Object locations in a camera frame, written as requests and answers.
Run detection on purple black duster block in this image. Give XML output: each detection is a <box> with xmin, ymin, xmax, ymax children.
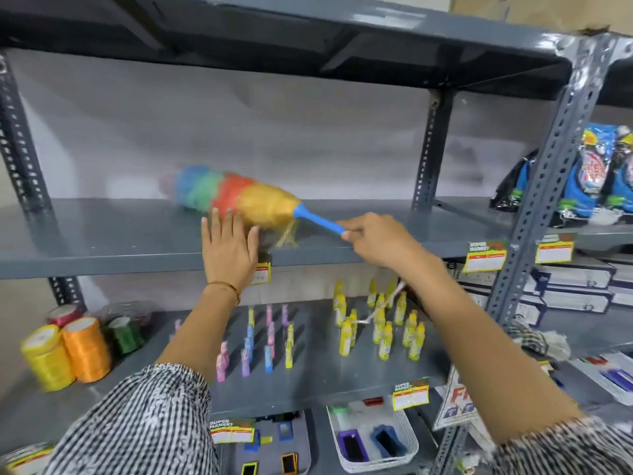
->
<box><xmin>339</xmin><ymin>429</ymin><xmax>366</xmax><ymax>463</ymax></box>

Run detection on checked folded cloth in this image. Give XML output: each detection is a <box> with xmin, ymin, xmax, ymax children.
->
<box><xmin>504</xmin><ymin>319</ymin><xmax>572</xmax><ymax>363</ymax></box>

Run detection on grey metal shelving rack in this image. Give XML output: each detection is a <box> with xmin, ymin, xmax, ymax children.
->
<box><xmin>435</xmin><ymin>34</ymin><xmax>633</xmax><ymax>475</ymax></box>
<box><xmin>0</xmin><ymin>0</ymin><xmax>619</xmax><ymax>475</ymax></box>

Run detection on rainbow feather duster blue handle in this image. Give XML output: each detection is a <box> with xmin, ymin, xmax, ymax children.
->
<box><xmin>159</xmin><ymin>164</ymin><xmax>348</xmax><ymax>249</ymax></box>

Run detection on black blue plastic packet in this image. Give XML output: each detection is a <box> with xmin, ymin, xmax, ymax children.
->
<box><xmin>489</xmin><ymin>148</ymin><xmax>540</xmax><ymax>214</ymax></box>

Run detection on clear plastic spool pack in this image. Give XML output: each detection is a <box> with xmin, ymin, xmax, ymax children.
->
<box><xmin>96</xmin><ymin>301</ymin><xmax>155</xmax><ymax>325</ymax></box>

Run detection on grey shallow tray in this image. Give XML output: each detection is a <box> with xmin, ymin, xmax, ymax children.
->
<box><xmin>217</xmin><ymin>410</ymin><xmax>313</xmax><ymax>475</ymax></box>

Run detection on blue flat item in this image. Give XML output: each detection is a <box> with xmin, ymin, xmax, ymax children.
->
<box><xmin>605</xmin><ymin>368</ymin><xmax>633</xmax><ymax>394</ymax></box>

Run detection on brown cardboard box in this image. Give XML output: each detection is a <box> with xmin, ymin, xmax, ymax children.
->
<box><xmin>449</xmin><ymin>0</ymin><xmax>633</xmax><ymax>36</ymax></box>

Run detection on black white checked shirt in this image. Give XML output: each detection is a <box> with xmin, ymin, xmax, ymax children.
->
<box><xmin>42</xmin><ymin>363</ymin><xmax>633</xmax><ymax>475</ymax></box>

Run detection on red thread spool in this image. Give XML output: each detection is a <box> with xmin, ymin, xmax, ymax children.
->
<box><xmin>47</xmin><ymin>305</ymin><xmax>83</xmax><ymax>328</ymax></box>

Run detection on green thread spool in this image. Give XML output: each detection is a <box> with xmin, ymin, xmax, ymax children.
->
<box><xmin>106</xmin><ymin>316</ymin><xmax>147</xmax><ymax>356</ymax></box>

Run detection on thin gold bracelet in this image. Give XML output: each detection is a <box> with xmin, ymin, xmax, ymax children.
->
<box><xmin>206</xmin><ymin>281</ymin><xmax>242</xmax><ymax>307</ymax></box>

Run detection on white hanging printed sign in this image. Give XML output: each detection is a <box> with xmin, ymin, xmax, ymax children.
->
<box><xmin>432</xmin><ymin>363</ymin><xmax>496</xmax><ymax>454</ymax></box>

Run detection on person's left hand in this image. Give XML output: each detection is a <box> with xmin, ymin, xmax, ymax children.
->
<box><xmin>201</xmin><ymin>207</ymin><xmax>261</xmax><ymax>293</ymax></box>

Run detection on group of pastel small bottles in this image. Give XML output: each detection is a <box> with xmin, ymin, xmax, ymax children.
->
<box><xmin>170</xmin><ymin>304</ymin><xmax>297</xmax><ymax>384</ymax></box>

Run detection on white flat tray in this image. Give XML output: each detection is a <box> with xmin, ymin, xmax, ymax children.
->
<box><xmin>568</xmin><ymin>351</ymin><xmax>633</xmax><ymax>407</ymax></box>

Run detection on orange thread spool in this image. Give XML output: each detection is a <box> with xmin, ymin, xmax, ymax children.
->
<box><xmin>61</xmin><ymin>316</ymin><xmax>112</xmax><ymax>384</ymax></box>

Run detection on group of yellow bottles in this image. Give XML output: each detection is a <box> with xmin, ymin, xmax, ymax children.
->
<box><xmin>332</xmin><ymin>278</ymin><xmax>427</xmax><ymax>363</ymax></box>

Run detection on person's right hand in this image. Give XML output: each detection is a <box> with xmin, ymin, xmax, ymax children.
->
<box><xmin>337</xmin><ymin>212</ymin><xmax>432</xmax><ymax>273</ymax></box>

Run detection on stack of white boxes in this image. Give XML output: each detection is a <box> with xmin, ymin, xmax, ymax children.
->
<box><xmin>454</xmin><ymin>257</ymin><xmax>633</xmax><ymax>328</ymax></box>

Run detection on blue black duster block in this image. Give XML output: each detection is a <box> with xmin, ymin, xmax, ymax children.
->
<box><xmin>371</xmin><ymin>425</ymin><xmax>407</xmax><ymax>459</ymax></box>

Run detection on blue printed plastic packet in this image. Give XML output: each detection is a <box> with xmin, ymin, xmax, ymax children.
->
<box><xmin>612</xmin><ymin>126</ymin><xmax>633</xmax><ymax>215</ymax></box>
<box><xmin>558</xmin><ymin>122</ymin><xmax>616</xmax><ymax>220</ymax></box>

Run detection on white plastic mesh basket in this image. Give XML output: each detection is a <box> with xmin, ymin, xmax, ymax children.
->
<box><xmin>326</xmin><ymin>403</ymin><xmax>420</xmax><ymax>474</ymax></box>

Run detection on person's left forearm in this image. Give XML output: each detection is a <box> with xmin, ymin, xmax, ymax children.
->
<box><xmin>156</xmin><ymin>284</ymin><xmax>243</xmax><ymax>392</ymax></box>

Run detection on person's right forearm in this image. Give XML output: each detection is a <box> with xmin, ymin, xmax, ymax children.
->
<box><xmin>409</xmin><ymin>252</ymin><xmax>588</xmax><ymax>447</ymax></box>

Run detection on white duster hanging string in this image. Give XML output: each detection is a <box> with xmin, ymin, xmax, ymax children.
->
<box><xmin>357</xmin><ymin>281</ymin><xmax>407</xmax><ymax>325</ymax></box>

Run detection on yellow thread spool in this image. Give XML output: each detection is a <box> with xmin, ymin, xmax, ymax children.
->
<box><xmin>21</xmin><ymin>325</ymin><xmax>76</xmax><ymax>393</ymax></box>

